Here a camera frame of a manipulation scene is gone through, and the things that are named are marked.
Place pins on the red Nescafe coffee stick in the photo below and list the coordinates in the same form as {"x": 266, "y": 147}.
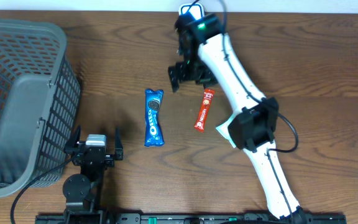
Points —
{"x": 204, "y": 108}

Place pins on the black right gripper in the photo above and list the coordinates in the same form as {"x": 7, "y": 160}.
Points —
{"x": 206, "y": 78}

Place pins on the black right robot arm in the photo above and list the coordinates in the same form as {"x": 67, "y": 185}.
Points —
{"x": 210, "y": 59}

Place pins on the white barcode scanner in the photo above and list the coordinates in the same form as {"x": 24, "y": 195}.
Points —
{"x": 197, "y": 10}

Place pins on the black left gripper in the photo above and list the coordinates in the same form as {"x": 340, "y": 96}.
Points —
{"x": 109, "y": 162}

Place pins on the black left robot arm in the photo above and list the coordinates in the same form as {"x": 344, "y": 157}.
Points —
{"x": 83, "y": 190}

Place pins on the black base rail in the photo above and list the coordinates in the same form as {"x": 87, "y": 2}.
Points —
{"x": 135, "y": 218}

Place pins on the white teal wet wipes pack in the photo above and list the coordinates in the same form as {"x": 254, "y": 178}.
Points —
{"x": 224, "y": 132}

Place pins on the grey plastic shopping basket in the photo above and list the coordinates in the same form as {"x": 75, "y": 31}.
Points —
{"x": 39, "y": 97}

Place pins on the blue Oreo cookie pack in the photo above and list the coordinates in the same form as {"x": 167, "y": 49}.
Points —
{"x": 153, "y": 132}

